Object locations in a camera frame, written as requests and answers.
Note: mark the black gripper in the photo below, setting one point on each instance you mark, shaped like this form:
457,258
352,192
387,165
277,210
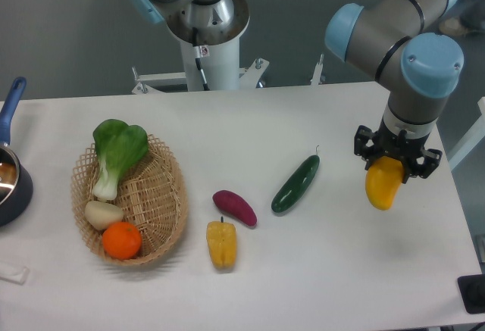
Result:
416,160

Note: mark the yellow orange mango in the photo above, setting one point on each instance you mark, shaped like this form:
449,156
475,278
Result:
383,179

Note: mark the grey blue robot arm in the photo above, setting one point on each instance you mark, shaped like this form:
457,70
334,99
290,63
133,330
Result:
390,42

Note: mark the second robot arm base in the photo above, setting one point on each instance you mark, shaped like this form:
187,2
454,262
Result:
198,22

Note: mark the woven wicker basket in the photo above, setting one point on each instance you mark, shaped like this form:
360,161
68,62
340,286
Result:
152,195

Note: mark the green cucumber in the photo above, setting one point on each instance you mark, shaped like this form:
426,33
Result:
297,184

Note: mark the black device at edge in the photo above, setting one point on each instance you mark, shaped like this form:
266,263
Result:
472,292

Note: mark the purple sweet potato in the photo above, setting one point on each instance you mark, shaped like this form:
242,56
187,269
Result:
236,206

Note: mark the yellow bell pepper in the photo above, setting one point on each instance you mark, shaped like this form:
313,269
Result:
221,239

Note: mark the green bok choy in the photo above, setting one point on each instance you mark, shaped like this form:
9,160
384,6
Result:
118,147

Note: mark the orange fruit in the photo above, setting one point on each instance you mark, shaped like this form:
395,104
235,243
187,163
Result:
122,240

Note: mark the white onion bulb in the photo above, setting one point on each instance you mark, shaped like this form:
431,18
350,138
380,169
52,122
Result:
102,214

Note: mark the blue saucepan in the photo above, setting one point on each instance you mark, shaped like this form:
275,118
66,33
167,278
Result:
16,182

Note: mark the clear plastic piece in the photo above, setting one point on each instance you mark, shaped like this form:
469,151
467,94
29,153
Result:
13,273

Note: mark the white frame at right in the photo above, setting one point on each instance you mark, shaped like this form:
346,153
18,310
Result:
469,141

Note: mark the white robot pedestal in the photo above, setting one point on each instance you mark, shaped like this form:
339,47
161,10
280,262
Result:
206,68

